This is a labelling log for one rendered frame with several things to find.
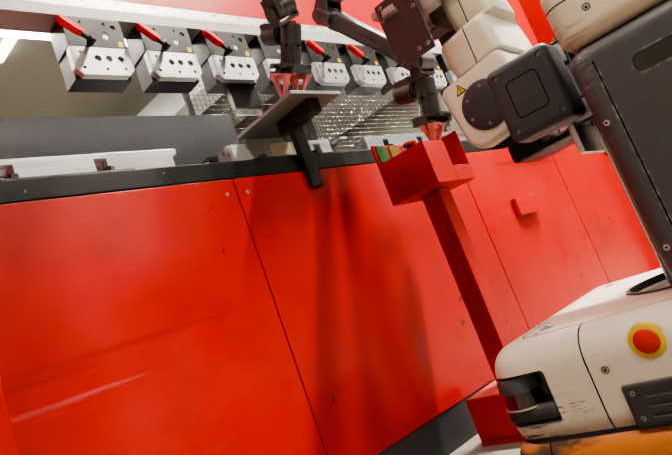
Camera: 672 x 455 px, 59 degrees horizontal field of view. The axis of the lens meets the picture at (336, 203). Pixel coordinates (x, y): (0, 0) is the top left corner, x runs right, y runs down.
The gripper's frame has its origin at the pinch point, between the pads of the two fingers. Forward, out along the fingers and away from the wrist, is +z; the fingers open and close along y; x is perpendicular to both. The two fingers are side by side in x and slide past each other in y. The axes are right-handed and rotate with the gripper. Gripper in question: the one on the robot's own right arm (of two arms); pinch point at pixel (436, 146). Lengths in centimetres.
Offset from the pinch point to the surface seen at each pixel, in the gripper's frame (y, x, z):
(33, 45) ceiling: 651, -180, -267
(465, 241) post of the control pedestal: -6.6, 4.7, 27.3
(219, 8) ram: 48, 30, -53
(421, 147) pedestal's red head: -4.3, 14.7, 0.9
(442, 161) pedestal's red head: -6.3, 8.8, 5.2
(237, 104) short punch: 44, 33, -22
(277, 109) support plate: 23.0, 37.3, -15.4
